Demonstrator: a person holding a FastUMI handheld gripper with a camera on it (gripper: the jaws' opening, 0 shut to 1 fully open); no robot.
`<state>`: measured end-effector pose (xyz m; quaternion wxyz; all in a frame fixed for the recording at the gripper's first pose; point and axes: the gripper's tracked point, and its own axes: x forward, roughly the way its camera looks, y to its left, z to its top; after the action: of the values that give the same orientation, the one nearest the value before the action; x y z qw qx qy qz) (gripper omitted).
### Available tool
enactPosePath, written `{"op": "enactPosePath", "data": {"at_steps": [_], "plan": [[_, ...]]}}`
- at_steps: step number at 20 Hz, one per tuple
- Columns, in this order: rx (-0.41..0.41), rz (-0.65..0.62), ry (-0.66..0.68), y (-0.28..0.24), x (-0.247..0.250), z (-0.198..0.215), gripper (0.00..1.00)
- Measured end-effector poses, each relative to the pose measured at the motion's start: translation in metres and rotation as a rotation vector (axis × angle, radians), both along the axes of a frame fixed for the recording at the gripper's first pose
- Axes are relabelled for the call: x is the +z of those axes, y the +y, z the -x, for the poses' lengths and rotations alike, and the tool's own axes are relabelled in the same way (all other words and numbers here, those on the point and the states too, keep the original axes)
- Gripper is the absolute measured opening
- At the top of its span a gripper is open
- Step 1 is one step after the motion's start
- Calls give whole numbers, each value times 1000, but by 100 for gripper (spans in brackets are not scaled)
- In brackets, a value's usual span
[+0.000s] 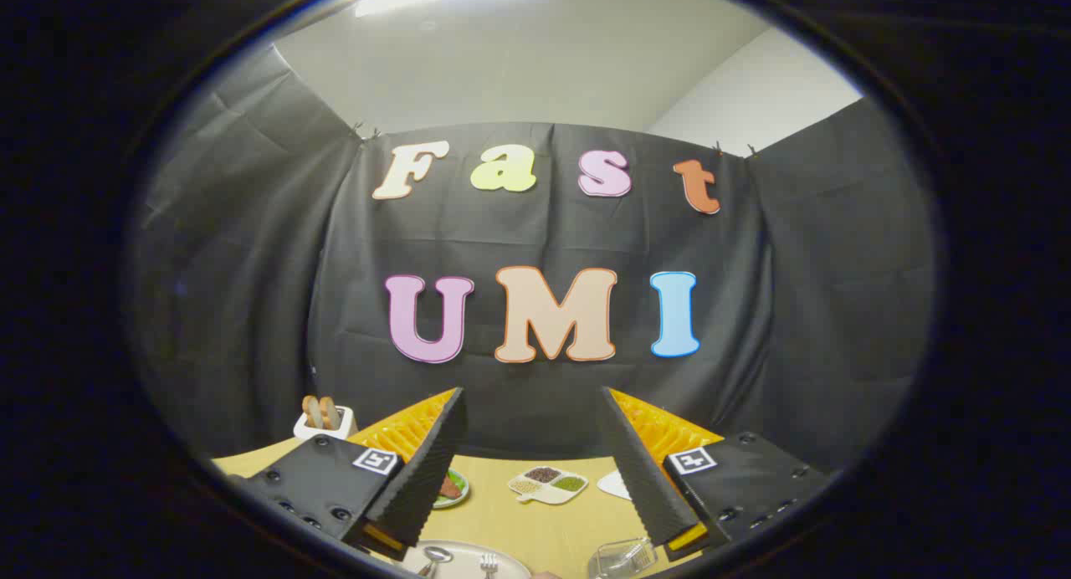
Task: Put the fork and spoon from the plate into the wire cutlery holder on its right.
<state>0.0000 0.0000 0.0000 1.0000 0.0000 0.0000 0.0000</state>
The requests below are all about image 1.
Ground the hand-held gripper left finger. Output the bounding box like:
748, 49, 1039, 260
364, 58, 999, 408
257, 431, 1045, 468
226, 387, 469, 561

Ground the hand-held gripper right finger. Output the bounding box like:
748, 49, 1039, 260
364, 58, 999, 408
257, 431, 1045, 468
598, 385, 838, 563

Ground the pale green food plate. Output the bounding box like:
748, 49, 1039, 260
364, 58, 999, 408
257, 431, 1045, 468
433, 469, 471, 510

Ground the perforated metal tray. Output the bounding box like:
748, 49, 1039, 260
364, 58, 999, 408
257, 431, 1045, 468
587, 537, 658, 579

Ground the white divided grain dish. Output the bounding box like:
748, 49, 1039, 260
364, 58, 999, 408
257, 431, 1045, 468
507, 465, 589, 506

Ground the white round plate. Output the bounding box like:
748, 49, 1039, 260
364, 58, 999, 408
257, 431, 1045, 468
400, 540, 533, 579

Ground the white toaster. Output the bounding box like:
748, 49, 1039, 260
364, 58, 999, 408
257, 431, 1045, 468
293, 405, 359, 442

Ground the black backdrop cloth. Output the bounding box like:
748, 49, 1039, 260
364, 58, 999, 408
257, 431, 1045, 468
126, 44, 938, 475

